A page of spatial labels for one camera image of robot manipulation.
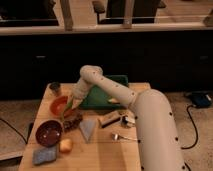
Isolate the yellow corn cob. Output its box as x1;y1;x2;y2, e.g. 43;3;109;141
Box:
108;98;119;104

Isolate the grey triangular cloth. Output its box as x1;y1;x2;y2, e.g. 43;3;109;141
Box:
79;119;96;143

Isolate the small dark cup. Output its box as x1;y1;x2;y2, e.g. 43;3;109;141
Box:
49;82;61;97

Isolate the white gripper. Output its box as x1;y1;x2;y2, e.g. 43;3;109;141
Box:
72;78;93;108

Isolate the dark maroon bowl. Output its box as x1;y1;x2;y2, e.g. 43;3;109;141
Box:
35;120;62;147

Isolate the blue sponge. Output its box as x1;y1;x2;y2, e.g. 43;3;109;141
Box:
32;146;57;165

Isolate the green tray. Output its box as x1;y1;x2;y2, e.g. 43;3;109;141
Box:
80;75;129;110

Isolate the green pepper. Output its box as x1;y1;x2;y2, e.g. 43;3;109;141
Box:
61;96;73;117

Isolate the silver fork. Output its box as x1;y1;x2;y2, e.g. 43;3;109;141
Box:
111;133;137;141

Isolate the black cable on floor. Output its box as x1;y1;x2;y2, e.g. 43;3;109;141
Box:
180;104;200;150

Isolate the brown grape bunch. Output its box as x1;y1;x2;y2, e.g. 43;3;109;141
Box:
63;114;83;132

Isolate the blue device on floor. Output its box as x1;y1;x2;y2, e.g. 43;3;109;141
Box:
190;93;212;108

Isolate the white handled utensil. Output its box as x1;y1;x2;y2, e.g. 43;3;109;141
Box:
121;115;135;128

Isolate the yellow orange fruit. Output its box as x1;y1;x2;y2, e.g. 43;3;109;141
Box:
59;139;73;153

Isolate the wooden black block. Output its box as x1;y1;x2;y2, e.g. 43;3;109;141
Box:
98;111;121;128

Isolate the black cable left floor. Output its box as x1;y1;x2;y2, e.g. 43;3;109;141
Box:
0;117;29;145

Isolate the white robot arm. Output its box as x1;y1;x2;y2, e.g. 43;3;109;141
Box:
73;65;186;171

